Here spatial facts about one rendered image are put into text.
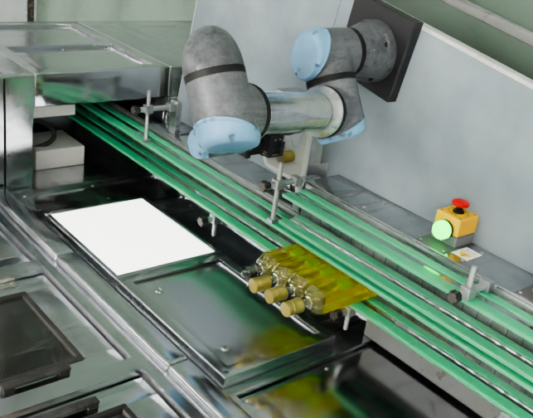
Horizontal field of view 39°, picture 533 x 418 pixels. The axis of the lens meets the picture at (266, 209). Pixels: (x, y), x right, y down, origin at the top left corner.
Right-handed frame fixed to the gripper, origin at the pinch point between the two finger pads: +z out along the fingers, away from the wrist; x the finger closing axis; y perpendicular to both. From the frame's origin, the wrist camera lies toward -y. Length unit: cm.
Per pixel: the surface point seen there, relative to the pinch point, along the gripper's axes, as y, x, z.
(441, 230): 8, 54, -5
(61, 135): 34, -98, -22
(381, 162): 3.2, 25.4, 5.6
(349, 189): 11.3, 21.2, -0.1
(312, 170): 11.1, 7.1, -0.4
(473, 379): 31, 76, -14
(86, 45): 3, -107, -9
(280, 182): 10.9, 11.3, -15.4
